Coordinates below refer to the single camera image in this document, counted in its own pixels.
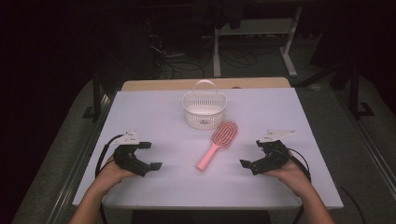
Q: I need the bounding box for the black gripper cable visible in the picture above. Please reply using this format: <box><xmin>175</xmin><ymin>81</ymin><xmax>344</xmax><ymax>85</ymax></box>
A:
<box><xmin>94</xmin><ymin>133</ymin><xmax>125</xmax><ymax>179</ymax></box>
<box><xmin>288</xmin><ymin>147</ymin><xmax>312</xmax><ymax>184</ymax></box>

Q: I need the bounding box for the person's left hand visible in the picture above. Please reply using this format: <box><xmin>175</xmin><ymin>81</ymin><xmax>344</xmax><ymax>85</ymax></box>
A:
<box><xmin>92</xmin><ymin>155</ymin><xmax>138</xmax><ymax>191</ymax></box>

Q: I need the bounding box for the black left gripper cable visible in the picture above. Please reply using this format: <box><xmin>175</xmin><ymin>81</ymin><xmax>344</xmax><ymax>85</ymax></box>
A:
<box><xmin>94</xmin><ymin>133</ymin><xmax>125</xmax><ymax>179</ymax></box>

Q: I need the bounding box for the pink hairbrush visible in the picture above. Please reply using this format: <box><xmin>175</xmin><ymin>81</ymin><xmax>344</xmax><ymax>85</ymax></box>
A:
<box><xmin>195</xmin><ymin>119</ymin><xmax>239</xmax><ymax>172</ymax></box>

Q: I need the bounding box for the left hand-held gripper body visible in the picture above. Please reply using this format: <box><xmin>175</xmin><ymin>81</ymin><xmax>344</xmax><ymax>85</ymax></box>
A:
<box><xmin>112</xmin><ymin>131</ymin><xmax>151</xmax><ymax>177</ymax></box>

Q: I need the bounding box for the white plastic basket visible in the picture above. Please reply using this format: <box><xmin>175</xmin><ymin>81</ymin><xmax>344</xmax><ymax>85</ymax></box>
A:
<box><xmin>181</xmin><ymin>79</ymin><xmax>228</xmax><ymax>131</ymax></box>

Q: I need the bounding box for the white metal desk frame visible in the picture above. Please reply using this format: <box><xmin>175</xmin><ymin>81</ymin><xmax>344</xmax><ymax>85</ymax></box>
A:
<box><xmin>213</xmin><ymin>6</ymin><xmax>304</xmax><ymax>78</ymax></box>

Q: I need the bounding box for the wooden table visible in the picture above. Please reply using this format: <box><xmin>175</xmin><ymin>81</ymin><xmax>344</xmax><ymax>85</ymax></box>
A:
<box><xmin>120</xmin><ymin>77</ymin><xmax>291</xmax><ymax>92</ymax></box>

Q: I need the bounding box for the black metal stand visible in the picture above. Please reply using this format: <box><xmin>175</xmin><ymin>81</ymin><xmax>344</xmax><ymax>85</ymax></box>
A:
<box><xmin>347</xmin><ymin>60</ymin><xmax>375</xmax><ymax>119</ymax></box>
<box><xmin>82</xmin><ymin>69</ymin><xmax>110</xmax><ymax>122</ymax></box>

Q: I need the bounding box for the dark cloth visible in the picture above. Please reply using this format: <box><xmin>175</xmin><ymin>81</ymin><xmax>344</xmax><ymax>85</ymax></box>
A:
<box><xmin>214</xmin><ymin>0</ymin><xmax>246</xmax><ymax>30</ymax></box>

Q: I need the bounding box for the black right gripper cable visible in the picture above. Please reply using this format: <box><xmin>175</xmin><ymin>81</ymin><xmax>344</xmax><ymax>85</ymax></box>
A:
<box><xmin>288</xmin><ymin>147</ymin><xmax>312</xmax><ymax>184</ymax></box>

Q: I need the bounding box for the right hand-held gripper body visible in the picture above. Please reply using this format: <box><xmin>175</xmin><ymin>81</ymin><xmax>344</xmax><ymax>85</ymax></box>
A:
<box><xmin>250</xmin><ymin>130</ymin><xmax>297</xmax><ymax>175</ymax></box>

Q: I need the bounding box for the aluminium rail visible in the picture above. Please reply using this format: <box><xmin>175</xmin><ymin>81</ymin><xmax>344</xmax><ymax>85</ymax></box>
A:
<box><xmin>334</xmin><ymin>90</ymin><xmax>396</xmax><ymax>200</ymax></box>
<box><xmin>46</xmin><ymin>92</ymin><xmax>117</xmax><ymax>224</ymax></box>

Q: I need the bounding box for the tangle of black floor cables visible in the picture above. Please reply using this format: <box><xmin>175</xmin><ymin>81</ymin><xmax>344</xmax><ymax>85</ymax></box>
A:
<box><xmin>146</xmin><ymin>18</ymin><xmax>260</xmax><ymax>80</ymax></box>

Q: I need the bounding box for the person's right hand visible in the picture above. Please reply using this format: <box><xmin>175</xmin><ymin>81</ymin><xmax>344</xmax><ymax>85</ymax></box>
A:
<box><xmin>263</xmin><ymin>157</ymin><xmax>312</xmax><ymax>198</ymax></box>

